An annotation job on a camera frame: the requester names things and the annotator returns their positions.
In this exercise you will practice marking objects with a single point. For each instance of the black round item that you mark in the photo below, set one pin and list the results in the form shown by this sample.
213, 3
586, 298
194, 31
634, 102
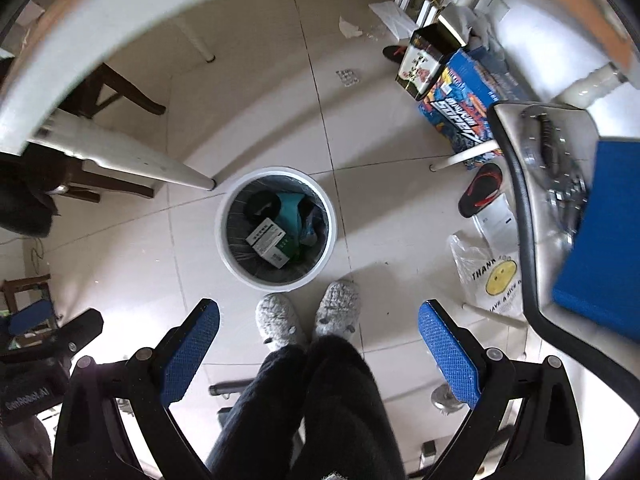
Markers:
262, 205

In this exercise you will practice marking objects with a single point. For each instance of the white round trash bin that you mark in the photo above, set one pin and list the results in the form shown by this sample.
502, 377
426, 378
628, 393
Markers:
221, 235

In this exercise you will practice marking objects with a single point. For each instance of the dark wooden chair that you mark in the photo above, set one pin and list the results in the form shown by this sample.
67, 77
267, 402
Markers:
107, 92

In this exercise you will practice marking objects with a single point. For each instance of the white paper envelope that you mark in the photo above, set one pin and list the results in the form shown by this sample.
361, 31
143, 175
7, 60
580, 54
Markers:
494, 220

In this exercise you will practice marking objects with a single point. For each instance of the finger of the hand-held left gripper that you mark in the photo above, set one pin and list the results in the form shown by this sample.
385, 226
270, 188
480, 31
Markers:
75, 327
30, 318

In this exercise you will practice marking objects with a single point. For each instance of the black red slipper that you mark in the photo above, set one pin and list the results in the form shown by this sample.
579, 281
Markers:
395, 53
480, 191

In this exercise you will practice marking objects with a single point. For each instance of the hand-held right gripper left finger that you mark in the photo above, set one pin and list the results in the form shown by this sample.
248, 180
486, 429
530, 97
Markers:
192, 355

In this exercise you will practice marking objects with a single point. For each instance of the teal crumpled wrapper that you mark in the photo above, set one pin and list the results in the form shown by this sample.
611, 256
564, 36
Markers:
295, 210

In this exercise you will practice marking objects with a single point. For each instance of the person's leg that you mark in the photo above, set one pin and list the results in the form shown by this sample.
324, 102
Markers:
345, 410
265, 410

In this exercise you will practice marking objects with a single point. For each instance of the blue flat board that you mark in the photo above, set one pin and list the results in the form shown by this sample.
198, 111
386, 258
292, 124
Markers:
600, 240

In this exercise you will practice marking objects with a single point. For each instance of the person's right leg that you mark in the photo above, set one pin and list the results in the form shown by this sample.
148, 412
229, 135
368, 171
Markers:
345, 410

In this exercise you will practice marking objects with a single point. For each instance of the person's left leg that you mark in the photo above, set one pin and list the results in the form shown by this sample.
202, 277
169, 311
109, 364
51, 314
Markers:
265, 410

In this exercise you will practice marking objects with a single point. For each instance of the crumpled white tissue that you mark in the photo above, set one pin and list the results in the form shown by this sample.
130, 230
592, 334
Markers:
349, 27

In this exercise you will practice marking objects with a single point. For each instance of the grey fuzzy slipper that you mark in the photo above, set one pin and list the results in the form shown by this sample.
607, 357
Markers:
277, 320
337, 307

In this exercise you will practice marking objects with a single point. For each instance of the pill blister pack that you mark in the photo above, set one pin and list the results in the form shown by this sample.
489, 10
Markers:
348, 76

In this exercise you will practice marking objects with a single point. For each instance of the black tin box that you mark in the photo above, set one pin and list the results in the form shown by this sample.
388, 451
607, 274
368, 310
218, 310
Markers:
425, 60

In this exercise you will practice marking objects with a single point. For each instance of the white flat envelope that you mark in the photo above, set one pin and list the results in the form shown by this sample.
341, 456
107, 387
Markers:
395, 19

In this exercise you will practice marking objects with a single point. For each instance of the white table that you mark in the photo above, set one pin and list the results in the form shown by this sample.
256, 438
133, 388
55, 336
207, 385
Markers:
100, 15

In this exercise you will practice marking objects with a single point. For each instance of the smiley plastic bag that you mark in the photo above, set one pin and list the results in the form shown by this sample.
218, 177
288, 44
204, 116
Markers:
480, 280

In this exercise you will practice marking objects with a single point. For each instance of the brown wooden stool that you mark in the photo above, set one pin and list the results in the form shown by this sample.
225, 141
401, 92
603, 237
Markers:
25, 285

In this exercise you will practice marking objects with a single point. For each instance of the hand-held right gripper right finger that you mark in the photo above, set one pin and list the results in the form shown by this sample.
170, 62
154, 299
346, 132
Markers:
450, 355

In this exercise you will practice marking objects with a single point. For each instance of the white green carton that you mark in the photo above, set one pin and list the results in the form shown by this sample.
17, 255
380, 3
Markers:
267, 241

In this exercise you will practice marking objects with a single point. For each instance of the blue colourful printed box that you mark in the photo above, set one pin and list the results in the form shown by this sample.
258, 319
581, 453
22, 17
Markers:
465, 105

